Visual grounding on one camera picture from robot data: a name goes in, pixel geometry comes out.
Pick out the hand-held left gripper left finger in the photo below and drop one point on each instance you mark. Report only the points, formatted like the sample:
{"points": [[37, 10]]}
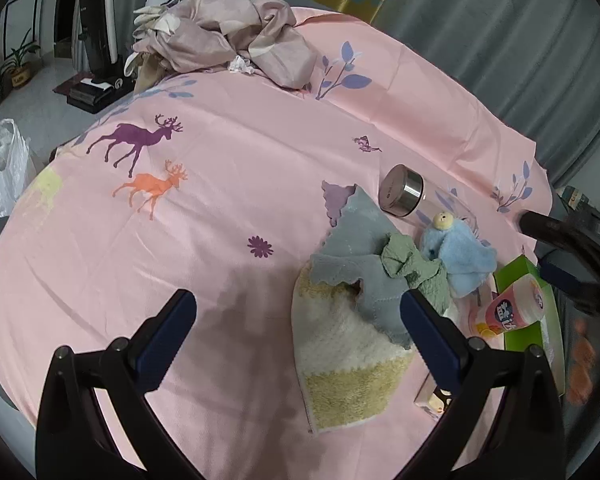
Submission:
{"points": [[167, 340]]}

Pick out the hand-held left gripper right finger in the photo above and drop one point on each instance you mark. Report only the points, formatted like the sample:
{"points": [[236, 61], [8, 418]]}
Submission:
{"points": [[430, 340]]}

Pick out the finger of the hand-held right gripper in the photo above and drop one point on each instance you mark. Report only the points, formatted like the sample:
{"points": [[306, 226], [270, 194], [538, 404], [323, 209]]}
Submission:
{"points": [[562, 275], [550, 227]]}

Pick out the yellow white fluffy mat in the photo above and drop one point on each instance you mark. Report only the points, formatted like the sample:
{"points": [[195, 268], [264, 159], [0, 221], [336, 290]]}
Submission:
{"points": [[345, 375]]}

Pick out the grey scalloped cloth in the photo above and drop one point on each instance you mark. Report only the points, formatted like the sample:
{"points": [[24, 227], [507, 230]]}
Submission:
{"points": [[360, 240]]}

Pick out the striped cushion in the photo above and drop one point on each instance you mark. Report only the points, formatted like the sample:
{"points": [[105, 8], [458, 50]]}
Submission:
{"points": [[575, 197]]}

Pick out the green cardboard box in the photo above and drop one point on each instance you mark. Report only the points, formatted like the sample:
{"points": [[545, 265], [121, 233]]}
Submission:
{"points": [[517, 270]]}

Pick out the pink gum bottle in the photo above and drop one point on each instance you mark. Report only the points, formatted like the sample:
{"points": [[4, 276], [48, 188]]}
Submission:
{"points": [[510, 307]]}

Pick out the green knitted cloth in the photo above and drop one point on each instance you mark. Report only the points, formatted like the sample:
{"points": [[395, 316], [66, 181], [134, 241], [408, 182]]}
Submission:
{"points": [[405, 260]]}

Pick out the light blue plush toy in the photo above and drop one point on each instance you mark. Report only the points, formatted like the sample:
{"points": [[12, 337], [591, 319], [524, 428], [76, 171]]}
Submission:
{"points": [[465, 260]]}

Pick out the glass bottle with metal lid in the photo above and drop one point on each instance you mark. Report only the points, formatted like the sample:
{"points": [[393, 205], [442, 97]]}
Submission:
{"points": [[402, 192]]}

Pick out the pink printed bedsheet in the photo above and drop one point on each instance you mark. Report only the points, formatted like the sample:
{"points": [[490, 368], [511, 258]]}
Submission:
{"points": [[230, 185]]}

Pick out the mauve scalloped cloth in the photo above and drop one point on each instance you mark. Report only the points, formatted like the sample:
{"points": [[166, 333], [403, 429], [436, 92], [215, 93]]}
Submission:
{"points": [[337, 197]]}

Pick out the grey curtain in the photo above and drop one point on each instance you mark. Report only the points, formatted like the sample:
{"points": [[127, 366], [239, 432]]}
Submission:
{"points": [[505, 60]]}

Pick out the white plastic bag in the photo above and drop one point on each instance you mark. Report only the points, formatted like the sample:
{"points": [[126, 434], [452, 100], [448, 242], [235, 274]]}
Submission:
{"points": [[5, 170]]}

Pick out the crumpled white tissue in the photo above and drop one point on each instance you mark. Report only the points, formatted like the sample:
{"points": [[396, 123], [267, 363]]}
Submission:
{"points": [[241, 65]]}

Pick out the potted plant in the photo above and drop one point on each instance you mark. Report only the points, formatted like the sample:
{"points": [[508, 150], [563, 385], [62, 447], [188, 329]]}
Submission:
{"points": [[21, 67]]}

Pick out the crumpled beige bedding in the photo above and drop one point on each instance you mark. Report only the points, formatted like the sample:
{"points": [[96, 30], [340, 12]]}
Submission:
{"points": [[220, 30]]}

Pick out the black upright appliance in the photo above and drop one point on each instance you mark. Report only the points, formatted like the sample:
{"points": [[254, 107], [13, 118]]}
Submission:
{"points": [[97, 25]]}

